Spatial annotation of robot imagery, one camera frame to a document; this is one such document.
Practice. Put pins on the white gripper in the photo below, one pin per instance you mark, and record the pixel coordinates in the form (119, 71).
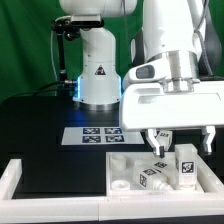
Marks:
(145, 106)

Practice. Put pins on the white square tabletop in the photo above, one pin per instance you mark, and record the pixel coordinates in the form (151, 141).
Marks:
(119, 175)

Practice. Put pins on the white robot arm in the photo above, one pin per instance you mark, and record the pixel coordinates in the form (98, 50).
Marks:
(173, 33)

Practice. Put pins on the white U-shaped fence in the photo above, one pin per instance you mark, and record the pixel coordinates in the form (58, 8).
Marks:
(124, 199)

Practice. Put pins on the white marker sheet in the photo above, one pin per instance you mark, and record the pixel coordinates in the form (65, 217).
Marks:
(99, 135)

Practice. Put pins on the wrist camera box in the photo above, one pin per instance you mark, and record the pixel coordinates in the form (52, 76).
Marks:
(146, 73)

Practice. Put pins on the black camera stand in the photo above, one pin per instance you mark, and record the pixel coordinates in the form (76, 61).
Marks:
(65, 29)

